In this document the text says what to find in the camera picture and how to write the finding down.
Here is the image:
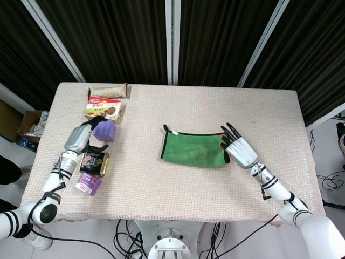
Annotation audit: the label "right silver orange-tipped robot hand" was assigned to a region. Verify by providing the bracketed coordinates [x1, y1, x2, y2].
[218, 122, 259, 169]

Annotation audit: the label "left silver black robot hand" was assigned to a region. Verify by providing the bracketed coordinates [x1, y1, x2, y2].
[63, 116, 109, 156]

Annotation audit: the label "grey and green cloth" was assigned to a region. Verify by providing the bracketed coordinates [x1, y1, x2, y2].
[160, 124, 232, 168]

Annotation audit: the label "white silver robot base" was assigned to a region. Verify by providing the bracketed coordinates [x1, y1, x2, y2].
[134, 219, 216, 259]

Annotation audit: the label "black snack packet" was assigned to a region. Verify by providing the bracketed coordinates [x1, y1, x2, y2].
[79, 151, 110, 178]

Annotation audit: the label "purple foam cube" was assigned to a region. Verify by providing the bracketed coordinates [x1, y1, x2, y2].
[92, 119, 118, 143]

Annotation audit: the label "red green biscuit box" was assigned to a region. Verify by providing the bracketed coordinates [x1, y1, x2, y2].
[84, 96, 126, 124]

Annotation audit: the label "purple white packet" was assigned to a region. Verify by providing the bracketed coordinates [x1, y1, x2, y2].
[74, 172, 102, 197]

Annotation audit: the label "blue packet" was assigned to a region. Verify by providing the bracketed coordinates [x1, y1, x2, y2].
[20, 137, 38, 152]

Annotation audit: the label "open cardboard box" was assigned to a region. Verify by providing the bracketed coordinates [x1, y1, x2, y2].
[17, 110, 44, 137]

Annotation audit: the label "brown snack bar wrapper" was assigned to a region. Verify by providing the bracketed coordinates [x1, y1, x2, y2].
[87, 83, 128, 99]

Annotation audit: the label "closed brown cardboard box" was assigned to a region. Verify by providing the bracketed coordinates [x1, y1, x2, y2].
[0, 99, 24, 142]

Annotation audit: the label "dark person leg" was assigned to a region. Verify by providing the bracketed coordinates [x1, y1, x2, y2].
[0, 155, 22, 186]

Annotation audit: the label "pinkish white woven tablecloth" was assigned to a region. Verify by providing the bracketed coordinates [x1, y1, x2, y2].
[20, 82, 330, 224]

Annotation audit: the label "black pleated curtain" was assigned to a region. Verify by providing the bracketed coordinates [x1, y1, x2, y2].
[36, 0, 169, 85]
[0, 0, 79, 110]
[177, 0, 278, 87]
[244, 0, 345, 127]

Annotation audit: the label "white aluminium frame post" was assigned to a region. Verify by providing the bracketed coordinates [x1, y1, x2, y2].
[237, 0, 291, 88]
[21, 0, 86, 83]
[164, 0, 181, 85]
[0, 82, 30, 114]
[306, 104, 345, 127]

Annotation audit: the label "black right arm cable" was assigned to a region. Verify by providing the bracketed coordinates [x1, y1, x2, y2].
[215, 213, 280, 259]

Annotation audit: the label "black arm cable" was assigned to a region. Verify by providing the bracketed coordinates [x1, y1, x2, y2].
[215, 213, 280, 259]
[26, 220, 118, 259]

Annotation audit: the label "black floor cable loops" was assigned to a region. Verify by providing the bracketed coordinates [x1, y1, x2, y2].
[309, 129, 345, 211]

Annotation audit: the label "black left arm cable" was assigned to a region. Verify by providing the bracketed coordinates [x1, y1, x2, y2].
[26, 220, 118, 259]

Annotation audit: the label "black floor cable bundle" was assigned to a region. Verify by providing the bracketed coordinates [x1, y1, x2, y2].
[113, 219, 148, 259]

